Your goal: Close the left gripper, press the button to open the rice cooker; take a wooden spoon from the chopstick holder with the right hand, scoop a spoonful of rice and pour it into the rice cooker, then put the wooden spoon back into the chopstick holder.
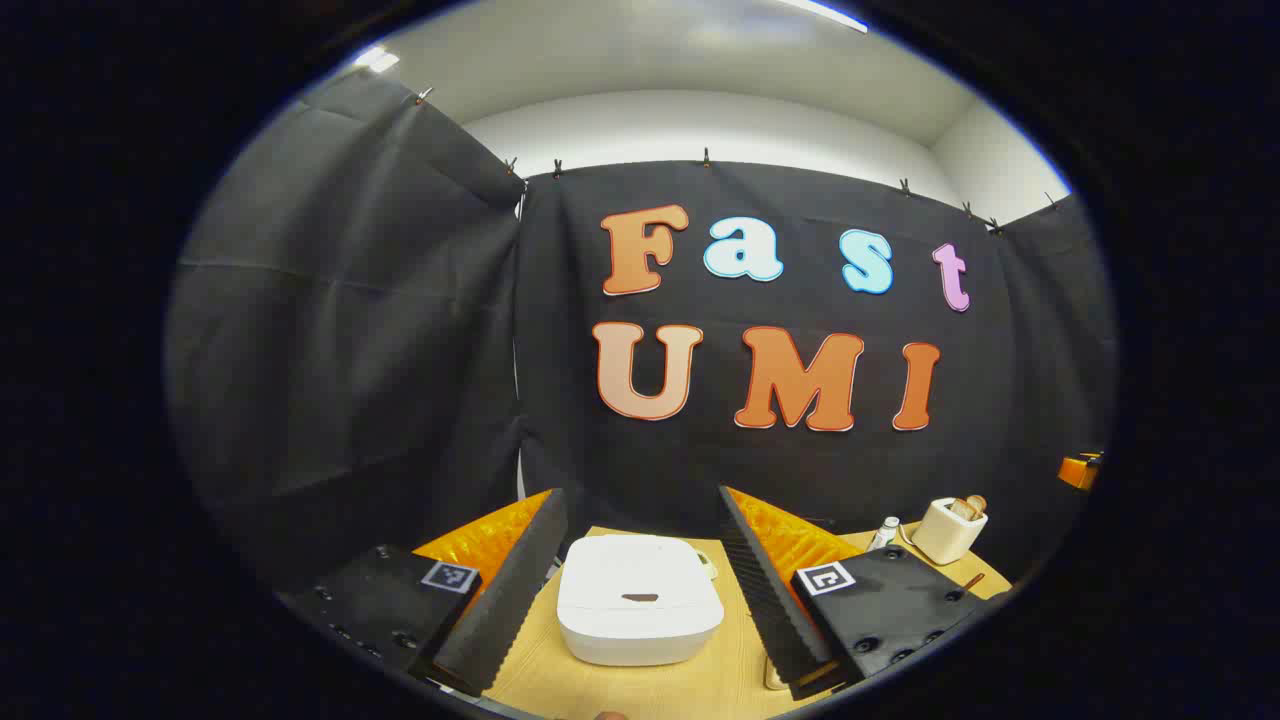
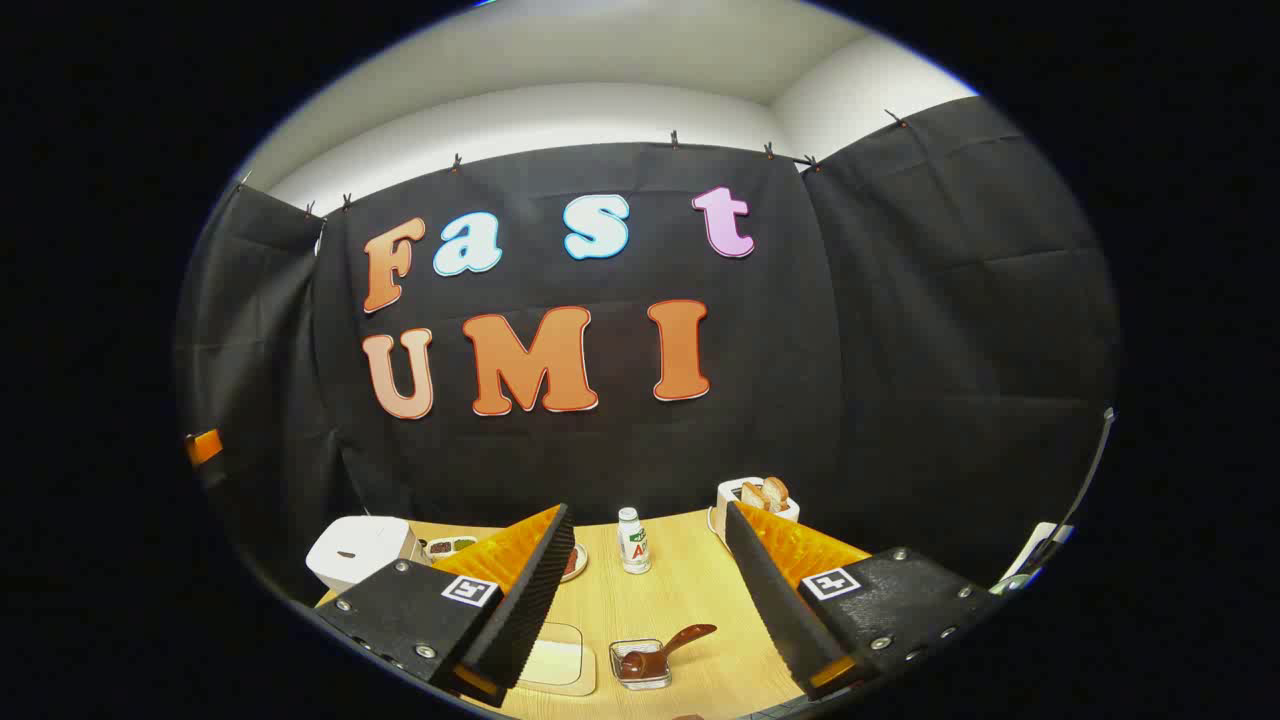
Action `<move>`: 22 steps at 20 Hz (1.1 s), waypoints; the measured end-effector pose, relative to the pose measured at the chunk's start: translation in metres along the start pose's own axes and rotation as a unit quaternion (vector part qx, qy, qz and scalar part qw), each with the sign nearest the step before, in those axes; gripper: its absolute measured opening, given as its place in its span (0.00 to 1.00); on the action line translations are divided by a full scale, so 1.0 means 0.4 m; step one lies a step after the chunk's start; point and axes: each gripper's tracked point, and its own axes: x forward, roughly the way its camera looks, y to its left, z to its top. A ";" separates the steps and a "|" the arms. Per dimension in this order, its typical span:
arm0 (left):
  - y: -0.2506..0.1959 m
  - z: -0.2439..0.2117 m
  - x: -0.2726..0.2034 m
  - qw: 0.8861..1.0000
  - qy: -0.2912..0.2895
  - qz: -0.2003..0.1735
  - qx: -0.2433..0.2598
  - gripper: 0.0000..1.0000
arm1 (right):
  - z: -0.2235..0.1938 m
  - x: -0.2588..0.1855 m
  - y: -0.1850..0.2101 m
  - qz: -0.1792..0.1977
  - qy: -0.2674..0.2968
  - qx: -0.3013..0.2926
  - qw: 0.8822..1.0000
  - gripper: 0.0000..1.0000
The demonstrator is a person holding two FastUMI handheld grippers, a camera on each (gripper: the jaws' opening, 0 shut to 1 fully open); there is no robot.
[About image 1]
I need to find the cream chopstick holder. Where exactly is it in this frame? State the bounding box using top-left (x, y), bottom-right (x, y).
top-left (911, 497), bottom-right (989, 567)

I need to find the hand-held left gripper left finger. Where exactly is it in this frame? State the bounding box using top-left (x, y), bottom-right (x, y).
top-left (278, 488), bottom-right (569, 698)

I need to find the white rice cooker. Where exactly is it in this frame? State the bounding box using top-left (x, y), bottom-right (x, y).
top-left (556, 533), bottom-right (726, 668)

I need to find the black backdrop cloth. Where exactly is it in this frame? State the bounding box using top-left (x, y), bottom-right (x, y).
top-left (165, 70), bottom-right (1119, 601)

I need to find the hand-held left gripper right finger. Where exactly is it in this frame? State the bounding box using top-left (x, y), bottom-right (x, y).
top-left (717, 485), bottom-right (1013, 701)

